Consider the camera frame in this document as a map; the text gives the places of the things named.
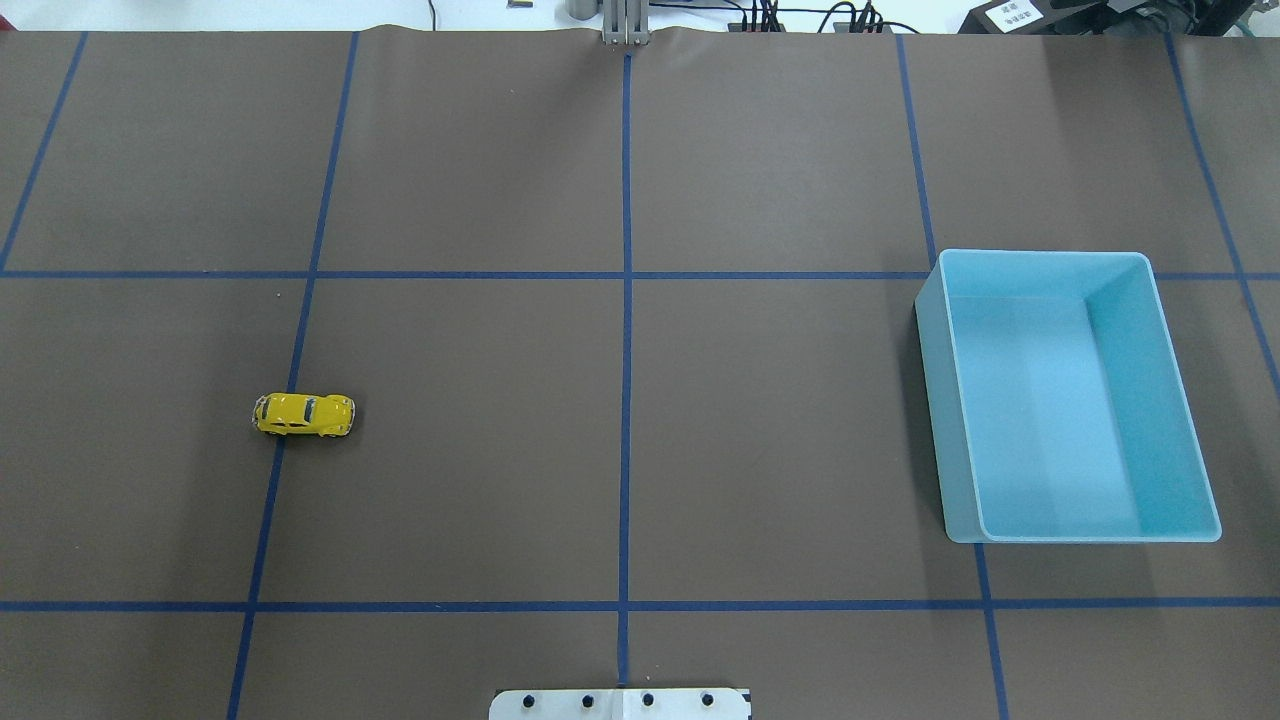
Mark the light blue plastic bin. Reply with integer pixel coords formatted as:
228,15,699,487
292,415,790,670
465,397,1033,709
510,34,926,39
914,249,1222,544

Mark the yellow beetle toy car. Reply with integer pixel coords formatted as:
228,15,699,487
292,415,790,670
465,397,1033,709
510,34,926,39
251,392,357,438

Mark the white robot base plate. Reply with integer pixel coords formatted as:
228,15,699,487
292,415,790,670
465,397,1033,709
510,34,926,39
488,687,753,719

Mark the black box with label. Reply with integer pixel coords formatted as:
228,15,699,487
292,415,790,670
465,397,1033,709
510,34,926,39
957,1,1080,36

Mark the aluminium frame post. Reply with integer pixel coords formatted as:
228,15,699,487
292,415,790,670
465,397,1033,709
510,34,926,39
598,0,652,46

